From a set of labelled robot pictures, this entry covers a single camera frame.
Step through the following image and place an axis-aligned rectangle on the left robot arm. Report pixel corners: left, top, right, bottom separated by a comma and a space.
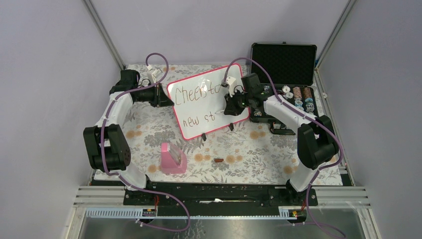
83, 69, 174, 205

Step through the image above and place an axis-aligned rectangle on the pink framed whiteboard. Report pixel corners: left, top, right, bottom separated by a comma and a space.
167, 63, 249, 140

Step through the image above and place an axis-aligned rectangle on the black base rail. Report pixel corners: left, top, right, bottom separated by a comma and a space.
123, 181, 318, 216

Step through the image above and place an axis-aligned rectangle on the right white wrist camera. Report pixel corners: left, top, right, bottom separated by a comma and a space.
221, 77, 236, 97

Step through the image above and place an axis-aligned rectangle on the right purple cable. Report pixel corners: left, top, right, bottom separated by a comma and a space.
222, 57, 347, 238

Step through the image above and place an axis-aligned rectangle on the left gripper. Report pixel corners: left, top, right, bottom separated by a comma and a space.
135, 81, 174, 107

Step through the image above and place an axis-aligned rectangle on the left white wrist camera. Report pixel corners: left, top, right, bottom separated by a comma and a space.
146, 65, 163, 84

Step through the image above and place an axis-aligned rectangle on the white slotted cable duct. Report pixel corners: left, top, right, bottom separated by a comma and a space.
85, 208, 297, 220

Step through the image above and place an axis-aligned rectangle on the purple cable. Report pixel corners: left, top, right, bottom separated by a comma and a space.
222, 57, 347, 238
100, 52, 192, 232

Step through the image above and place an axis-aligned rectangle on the pink eraser holder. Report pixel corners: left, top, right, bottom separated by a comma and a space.
160, 142, 187, 174

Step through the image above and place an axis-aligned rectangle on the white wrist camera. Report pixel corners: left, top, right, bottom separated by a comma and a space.
146, 65, 163, 84
221, 77, 236, 97

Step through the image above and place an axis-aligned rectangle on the black poker chip case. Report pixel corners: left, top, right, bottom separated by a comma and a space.
250, 42, 319, 117

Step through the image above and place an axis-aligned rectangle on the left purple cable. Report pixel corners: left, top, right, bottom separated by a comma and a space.
100, 52, 192, 232

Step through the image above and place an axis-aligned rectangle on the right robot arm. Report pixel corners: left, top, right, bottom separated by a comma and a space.
222, 73, 340, 205

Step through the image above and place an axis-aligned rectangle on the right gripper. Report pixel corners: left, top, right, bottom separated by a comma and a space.
224, 88, 253, 117

